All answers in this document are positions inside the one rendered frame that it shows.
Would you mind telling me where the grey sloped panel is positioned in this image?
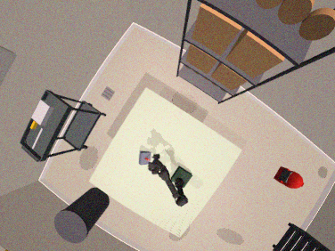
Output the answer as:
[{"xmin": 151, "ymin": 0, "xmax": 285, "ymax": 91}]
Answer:
[{"xmin": 139, "ymin": 151, "xmax": 151, "ymax": 166}]

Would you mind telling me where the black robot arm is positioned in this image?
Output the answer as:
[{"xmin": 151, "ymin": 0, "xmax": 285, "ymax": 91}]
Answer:
[{"xmin": 148, "ymin": 158, "xmax": 188, "ymax": 206}]

